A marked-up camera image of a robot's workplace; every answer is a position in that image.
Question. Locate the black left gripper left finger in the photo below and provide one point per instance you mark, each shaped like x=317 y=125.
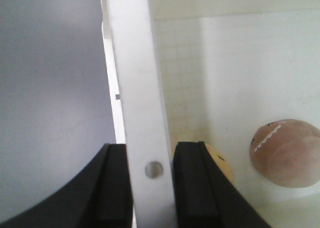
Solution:
x=99 y=196

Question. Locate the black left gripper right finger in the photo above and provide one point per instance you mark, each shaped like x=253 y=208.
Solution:
x=218 y=204

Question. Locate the cream plush ball green trim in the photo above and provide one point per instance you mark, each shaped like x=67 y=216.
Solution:
x=189 y=164

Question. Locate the pink plush ball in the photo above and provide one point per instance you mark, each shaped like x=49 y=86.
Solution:
x=287 y=153

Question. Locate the white Totelife plastic crate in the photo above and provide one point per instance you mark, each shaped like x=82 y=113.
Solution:
x=212 y=71

